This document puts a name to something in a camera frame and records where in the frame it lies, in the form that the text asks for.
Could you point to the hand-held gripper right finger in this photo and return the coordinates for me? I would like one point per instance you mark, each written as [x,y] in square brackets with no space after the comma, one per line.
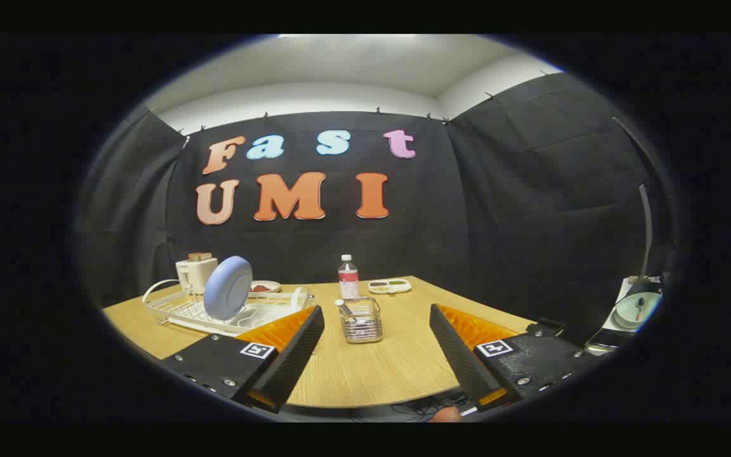
[460,355]

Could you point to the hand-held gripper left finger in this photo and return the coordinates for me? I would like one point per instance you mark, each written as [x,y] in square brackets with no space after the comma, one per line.
[289,362]

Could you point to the blue plate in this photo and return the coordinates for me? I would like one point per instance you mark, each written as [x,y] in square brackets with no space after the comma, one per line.
[228,289]

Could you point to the small white plate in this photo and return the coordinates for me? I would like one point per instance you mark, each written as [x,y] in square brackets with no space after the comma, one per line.
[271,285]

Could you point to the pale green plate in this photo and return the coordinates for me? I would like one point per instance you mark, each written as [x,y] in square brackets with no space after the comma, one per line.
[625,312]

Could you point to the dark spoon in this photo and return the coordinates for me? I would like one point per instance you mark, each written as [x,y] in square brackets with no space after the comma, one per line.
[639,308]

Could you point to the clear red label bottle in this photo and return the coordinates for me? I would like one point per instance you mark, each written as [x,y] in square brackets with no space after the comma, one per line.
[348,282]

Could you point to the white divided snack tray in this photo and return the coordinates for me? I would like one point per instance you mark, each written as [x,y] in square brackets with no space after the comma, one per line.
[389,286]

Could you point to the black backdrop cloth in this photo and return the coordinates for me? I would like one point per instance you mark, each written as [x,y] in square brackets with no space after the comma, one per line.
[403,241]

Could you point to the white toaster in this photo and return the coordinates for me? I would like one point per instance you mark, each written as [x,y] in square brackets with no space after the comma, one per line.
[193,274]

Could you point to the toast slice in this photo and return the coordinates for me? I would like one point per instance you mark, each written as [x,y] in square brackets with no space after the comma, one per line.
[200,256]

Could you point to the dark phone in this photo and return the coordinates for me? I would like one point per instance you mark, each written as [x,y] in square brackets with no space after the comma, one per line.
[608,341]

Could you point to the grey metal stand pole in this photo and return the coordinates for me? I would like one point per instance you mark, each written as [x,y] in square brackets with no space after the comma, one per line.
[646,235]

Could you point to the black table bracket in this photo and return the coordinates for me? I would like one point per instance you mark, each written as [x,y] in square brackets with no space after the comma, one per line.
[543,329]

